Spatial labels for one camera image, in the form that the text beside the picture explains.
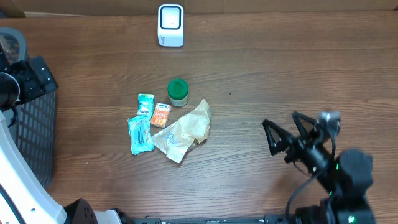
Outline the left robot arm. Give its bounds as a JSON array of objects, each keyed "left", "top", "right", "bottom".
[{"left": 1, "top": 55, "right": 126, "bottom": 223}]

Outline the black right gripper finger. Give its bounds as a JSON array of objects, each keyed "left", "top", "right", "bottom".
[
  {"left": 292, "top": 111, "right": 316, "bottom": 136},
  {"left": 262, "top": 119, "right": 294, "bottom": 156}
]

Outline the green lid white jar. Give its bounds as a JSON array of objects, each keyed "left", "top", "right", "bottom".
[{"left": 167, "top": 78, "right": 189, "bottom": 107}]

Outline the large teal wipes pack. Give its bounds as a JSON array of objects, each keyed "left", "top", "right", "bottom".
[{"left": 127, "top": 115, "right": 155, "bottom": 156}]

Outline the orange tissue pack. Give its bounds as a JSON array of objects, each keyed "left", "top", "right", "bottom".
[{"left": 150, "top": 103, "right": 172, "bottom": 128}]

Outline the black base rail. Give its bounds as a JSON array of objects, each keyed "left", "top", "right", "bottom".
[{"left": 119, "top": 212, "right": 303, "bottom": 224}]

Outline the grey plastic mesh basket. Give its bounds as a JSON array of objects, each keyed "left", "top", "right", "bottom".
[{"left": 1, "top": 27, "right": 57, "bottom": 187}]

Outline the small teal tissue pack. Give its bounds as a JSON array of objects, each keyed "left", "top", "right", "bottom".
[{"left": 137, "top": 93, "right": 155, "bottom": 116}]

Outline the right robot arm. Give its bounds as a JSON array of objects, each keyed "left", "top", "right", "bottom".
[{"left": 262, "top": 110, "right": 376, "bottom": 224}]

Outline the white barcode scanner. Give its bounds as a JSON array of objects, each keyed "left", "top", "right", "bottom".
[{"left": 157, "top": 4, "right": 184, "bottom": 47}]

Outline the beige paper bag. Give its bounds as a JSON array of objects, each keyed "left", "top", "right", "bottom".
[{"left": 152, "top": 99, "right": 211, "bottom": 163}]

